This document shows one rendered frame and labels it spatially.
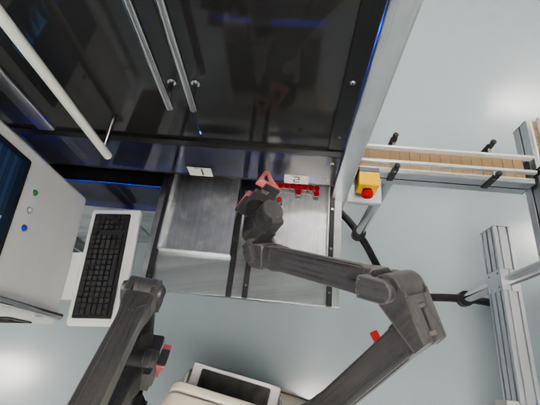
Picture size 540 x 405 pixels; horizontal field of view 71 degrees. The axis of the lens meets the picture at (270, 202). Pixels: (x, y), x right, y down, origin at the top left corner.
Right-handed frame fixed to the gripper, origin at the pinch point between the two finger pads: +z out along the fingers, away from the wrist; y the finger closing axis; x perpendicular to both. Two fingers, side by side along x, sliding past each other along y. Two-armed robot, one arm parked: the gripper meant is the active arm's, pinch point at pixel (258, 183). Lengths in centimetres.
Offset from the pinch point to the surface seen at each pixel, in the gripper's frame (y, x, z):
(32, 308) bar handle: 56, -42, -30
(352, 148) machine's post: -20.0, 19.6, 9.4
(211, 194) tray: 33.6, -2.7, 20.7
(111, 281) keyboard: 64, -23, -10
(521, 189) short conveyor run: -31, 96, 27
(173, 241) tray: 44.8, -9.5, 2.3
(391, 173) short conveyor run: -9, 50, 27
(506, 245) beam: -6, 123, 27
